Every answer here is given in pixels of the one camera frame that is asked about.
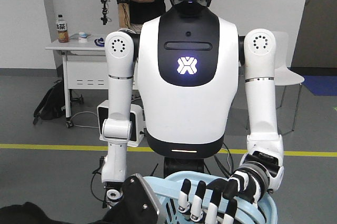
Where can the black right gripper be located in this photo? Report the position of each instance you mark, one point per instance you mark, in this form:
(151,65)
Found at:
(139,203)

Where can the brown drink bottle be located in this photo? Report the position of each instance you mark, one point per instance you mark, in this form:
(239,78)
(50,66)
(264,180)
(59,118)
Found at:
(61,26)

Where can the white folding table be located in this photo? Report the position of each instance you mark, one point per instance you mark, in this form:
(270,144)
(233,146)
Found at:
(84,67)

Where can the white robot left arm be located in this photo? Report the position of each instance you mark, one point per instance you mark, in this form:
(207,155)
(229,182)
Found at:
(116,130)

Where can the black white robotic hand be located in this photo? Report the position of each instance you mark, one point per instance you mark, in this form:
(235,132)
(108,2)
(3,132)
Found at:
(232,200)

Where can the white plastic chair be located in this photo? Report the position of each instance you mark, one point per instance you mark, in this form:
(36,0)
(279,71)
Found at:
(287,76)

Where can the white humanoid robot body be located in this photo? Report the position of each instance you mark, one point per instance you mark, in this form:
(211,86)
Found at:
(187,76)

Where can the black backpack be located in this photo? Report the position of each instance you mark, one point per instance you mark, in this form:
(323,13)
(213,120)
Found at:
(53,103)

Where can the light blue plastic basket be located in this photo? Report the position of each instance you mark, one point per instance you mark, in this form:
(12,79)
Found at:
(168,191)

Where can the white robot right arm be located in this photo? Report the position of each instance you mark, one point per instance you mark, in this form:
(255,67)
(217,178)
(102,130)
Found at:
(187,84)

